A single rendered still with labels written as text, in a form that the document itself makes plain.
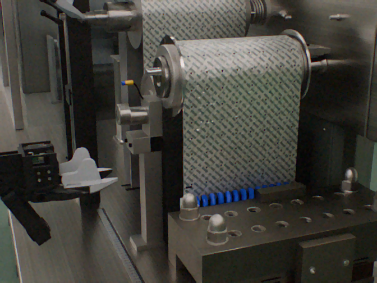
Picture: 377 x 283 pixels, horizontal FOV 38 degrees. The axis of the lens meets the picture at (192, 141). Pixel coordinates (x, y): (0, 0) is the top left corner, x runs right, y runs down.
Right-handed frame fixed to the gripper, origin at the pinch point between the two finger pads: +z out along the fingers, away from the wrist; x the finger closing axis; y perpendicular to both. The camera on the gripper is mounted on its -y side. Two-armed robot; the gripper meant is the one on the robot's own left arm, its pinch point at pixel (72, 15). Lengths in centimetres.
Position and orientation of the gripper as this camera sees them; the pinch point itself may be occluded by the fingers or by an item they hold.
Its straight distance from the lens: 94.2
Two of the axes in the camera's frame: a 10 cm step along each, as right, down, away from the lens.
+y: 6.0, -8.0, -0.2
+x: -3.7, -2.9, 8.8
